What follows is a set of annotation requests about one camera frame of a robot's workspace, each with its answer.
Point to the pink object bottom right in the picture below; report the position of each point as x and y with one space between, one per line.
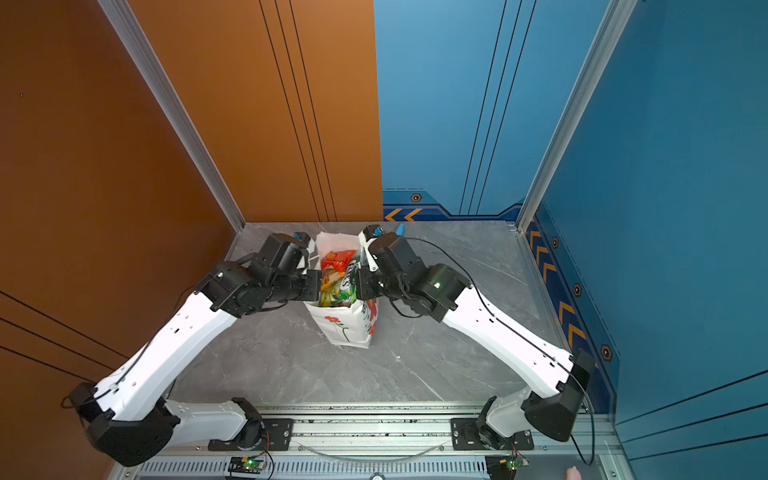
573 473

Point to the left green circuit board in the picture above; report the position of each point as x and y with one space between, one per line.
246 467

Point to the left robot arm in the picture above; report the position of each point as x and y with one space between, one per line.
126 416

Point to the aluminium corner post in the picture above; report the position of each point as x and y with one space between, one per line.
129 31
611 28

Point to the green circuit board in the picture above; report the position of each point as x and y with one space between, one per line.
246 467
504 468

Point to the left aluminium corner post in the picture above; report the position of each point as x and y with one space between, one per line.
129 31

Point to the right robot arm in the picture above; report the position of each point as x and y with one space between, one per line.
556 380

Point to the red foil snack packet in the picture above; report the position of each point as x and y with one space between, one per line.
338 260

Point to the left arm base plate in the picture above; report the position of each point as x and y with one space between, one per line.
269 434

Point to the right aluminium corner post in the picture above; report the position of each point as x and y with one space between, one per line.
611 28

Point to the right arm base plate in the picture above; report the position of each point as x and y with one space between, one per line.
466 435

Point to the green Fox's tea candy bag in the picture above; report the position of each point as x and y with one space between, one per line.
338 294

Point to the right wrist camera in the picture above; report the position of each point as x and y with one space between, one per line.
366 237

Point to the right green circuit board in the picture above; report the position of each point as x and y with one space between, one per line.
504 468

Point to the small orange packet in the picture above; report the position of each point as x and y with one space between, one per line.
331 280

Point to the white floral paper bag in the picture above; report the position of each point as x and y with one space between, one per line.
351 326

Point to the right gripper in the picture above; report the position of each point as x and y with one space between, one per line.
363 281

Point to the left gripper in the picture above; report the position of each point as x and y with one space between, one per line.
315 279

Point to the aluminium front rail frame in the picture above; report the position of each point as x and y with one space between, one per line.
400 440

